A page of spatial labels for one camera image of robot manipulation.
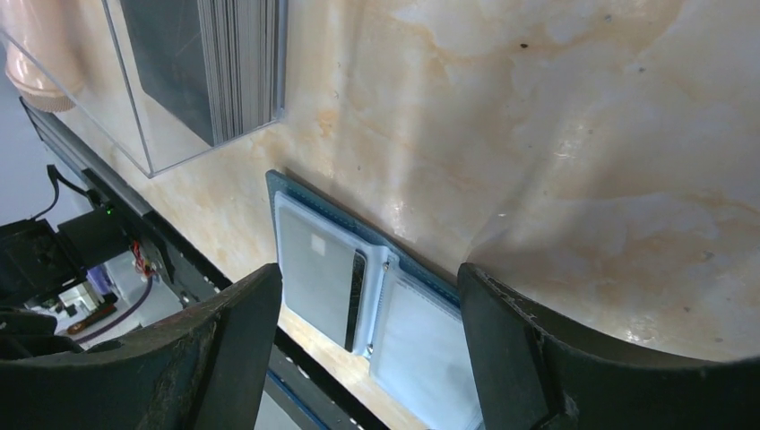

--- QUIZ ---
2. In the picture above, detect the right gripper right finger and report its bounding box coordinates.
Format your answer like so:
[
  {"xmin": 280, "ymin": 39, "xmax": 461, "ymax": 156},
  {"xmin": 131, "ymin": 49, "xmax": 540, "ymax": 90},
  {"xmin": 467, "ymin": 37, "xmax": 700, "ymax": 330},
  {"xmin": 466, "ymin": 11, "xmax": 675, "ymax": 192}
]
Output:
[{"xmin": 457, "ymin": 263, "xmax": 759, "ymax": 429}]

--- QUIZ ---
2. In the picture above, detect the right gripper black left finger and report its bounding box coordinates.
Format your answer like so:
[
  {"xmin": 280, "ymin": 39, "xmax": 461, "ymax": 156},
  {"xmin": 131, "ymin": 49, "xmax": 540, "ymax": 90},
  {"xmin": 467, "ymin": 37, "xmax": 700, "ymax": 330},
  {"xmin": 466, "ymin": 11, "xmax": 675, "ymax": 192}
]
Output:
[{"xmin": 1, "ymin": 263, "xmax": 281, "ymax": 429}]

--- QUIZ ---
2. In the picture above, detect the black VIP credit card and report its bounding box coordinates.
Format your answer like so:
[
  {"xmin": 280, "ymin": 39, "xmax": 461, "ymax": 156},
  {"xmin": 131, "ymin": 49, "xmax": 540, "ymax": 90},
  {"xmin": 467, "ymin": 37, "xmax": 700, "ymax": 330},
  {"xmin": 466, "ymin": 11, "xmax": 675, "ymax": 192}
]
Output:
[{"xmin": 276, "ymin": 207, "xmax": 367, "ymax": 351}]

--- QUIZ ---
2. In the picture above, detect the teal card holder wallet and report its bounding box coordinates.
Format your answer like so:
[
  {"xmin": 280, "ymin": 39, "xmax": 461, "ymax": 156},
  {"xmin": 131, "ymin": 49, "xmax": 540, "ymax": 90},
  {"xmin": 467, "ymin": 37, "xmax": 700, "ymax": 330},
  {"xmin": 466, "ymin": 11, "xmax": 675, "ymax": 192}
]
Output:
[{"xmin": 265, "ymin": 170, "xmax": 484, "ymax": 429}]

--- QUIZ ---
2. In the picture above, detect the clear plastic box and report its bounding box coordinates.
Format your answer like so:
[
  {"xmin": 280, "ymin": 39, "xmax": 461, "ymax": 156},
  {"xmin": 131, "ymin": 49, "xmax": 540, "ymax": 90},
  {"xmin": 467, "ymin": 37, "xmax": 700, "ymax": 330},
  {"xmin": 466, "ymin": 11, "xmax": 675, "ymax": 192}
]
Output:
[{"xmin": 1, "ymin": 1, "xmax": 288, "ymax": 176}]

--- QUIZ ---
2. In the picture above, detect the black card stack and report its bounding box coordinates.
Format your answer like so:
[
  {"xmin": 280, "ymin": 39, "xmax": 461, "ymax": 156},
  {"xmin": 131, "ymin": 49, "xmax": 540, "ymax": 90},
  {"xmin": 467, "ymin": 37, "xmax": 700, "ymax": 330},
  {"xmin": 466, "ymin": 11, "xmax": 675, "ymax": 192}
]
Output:
[{"xmin": 120, "ymin": 0, "xmax": 288, "ymax": 146}]

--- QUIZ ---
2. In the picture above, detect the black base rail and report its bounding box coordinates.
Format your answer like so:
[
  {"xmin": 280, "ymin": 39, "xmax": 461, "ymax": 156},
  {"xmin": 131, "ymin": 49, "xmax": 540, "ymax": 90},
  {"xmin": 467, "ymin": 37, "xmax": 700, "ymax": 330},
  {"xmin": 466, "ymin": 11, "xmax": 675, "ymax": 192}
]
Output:
[{"xmin": 16, "ymin": 107, "xmax": 383, "ymax": 429}]

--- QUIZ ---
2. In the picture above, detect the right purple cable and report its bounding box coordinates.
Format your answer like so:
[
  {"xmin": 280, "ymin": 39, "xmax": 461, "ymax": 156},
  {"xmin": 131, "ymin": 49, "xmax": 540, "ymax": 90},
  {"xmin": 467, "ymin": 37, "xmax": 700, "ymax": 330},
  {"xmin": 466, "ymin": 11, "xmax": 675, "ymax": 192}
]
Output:
[{"xmin": 73, "ymin": 275, "xmax": 156, "ymax": 346}]

